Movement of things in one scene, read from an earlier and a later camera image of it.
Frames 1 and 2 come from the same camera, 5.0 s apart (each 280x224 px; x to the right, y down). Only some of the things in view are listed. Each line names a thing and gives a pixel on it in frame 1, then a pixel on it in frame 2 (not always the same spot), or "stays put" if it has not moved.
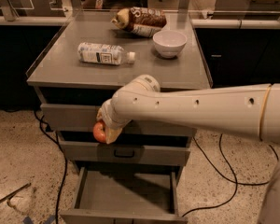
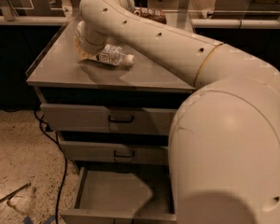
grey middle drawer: x=123 y=153 stays put
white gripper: x=106 y=117 -> x=82 y=45
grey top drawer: x=65 y=117 stays put
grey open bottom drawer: x=124 y=195 stays put
